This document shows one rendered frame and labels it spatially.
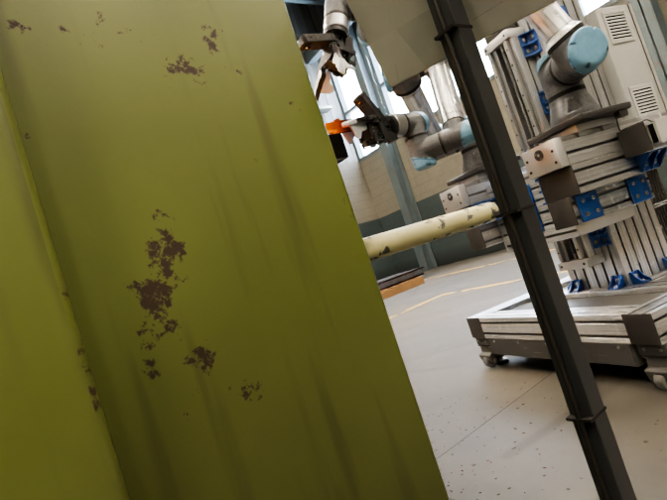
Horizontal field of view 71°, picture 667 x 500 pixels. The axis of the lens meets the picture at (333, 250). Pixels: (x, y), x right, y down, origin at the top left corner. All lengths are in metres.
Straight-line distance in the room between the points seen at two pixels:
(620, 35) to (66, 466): 2.14
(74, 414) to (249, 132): 0.44
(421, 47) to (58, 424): 0.83
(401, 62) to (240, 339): 0.63
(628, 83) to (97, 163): 1.89
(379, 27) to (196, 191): 0.51
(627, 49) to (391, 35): 1.38
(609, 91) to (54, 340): 1.99
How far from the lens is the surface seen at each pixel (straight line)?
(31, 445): 0.49
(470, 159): 2.06
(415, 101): 1.92
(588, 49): 1.61
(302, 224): 0.71
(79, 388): 0.49
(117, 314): 0.60
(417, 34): 0.99
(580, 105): 1.70
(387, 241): 0.87
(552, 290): 0.84
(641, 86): 2.20
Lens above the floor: 0.60
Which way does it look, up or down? 3 degrees up
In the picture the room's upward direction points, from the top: 18 degrees counter-clockwise
